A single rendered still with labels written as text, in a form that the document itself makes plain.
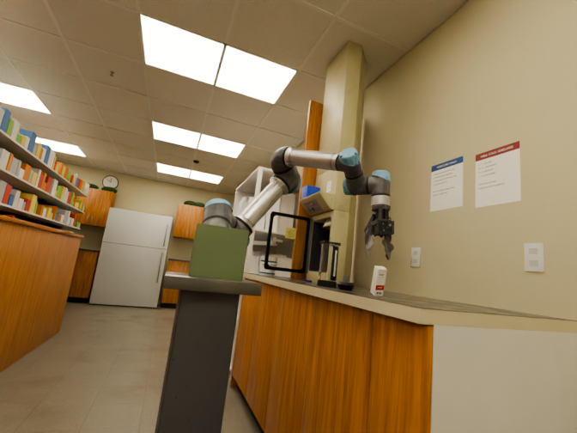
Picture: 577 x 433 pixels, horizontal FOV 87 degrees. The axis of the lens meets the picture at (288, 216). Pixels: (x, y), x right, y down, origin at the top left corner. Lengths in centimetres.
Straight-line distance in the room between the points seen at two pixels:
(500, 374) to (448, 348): 21
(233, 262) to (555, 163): 132
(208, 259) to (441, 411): 82
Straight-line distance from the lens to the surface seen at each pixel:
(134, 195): 739
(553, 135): 167
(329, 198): 196
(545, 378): 132
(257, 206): 143
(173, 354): 115
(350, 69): 240
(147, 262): 657
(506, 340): 116
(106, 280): 665
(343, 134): 214
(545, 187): 161
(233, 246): 115
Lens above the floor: 100
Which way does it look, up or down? 10 degrees up
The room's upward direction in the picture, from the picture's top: 7 degrees clockwise
